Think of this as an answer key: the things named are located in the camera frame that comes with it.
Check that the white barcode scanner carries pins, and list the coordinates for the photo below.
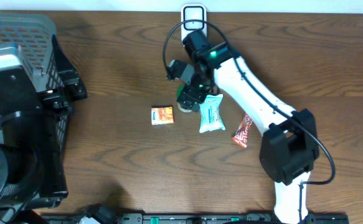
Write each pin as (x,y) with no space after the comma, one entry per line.
(195,14)

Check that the teal white wipes packet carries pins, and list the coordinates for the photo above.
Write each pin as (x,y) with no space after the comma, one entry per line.
(210,114)

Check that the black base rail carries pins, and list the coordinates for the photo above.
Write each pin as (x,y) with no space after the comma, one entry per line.
(137,218)

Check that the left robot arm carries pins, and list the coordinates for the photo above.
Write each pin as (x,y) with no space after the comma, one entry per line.
(31,162)

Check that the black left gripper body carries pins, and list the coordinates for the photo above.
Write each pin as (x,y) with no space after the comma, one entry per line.
(45,100)

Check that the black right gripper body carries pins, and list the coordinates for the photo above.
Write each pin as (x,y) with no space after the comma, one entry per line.
(198,91)

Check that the green lid jar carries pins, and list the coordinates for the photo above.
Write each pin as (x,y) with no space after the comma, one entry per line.
(180,104)

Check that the red patterned packet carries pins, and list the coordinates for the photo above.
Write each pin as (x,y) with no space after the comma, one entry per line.
(241,135)

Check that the grey plastic mesh basket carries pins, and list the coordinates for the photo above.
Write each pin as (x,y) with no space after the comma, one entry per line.
(33,34)

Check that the orange small box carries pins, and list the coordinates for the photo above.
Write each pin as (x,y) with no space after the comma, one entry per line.
(162,115)

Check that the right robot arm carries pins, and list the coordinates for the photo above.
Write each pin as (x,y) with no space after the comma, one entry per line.
(289,142)

